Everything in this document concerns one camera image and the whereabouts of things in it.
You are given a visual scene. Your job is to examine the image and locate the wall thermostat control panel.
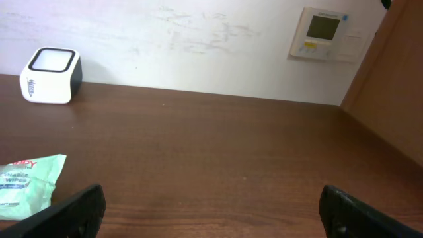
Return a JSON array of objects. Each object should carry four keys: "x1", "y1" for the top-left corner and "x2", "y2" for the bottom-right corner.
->
[{"x1": 289, "y1": 7, "x2": 367, "y2": 63}]

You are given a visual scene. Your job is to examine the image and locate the mint green wipes pack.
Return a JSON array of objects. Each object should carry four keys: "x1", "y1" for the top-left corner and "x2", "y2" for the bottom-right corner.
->
[{"x1": 0, "y1": 154, "x2": 67, "y2": 221}]

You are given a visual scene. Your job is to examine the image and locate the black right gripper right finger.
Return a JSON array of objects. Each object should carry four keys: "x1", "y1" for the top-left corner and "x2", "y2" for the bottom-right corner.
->
[{"x1": 319, "y1": 185, "x2": 422, "y2": 238}]

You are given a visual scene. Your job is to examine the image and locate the white barcode scanner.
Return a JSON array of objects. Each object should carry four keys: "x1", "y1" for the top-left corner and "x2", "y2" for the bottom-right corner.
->
[{"x1": 19, "y1": 47, "x2": 83, "y2": 104}]

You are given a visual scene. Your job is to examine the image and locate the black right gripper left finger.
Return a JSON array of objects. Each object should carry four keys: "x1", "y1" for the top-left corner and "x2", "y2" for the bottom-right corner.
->
[{"x1": 1, "y1": 184, "x2": 106, "y2": 238}]

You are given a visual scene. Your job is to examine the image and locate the wooden side panel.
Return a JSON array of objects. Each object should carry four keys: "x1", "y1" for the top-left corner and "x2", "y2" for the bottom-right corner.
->
[{"x1": 341, "y1": 0, "x2": 422, "y2": 164}]

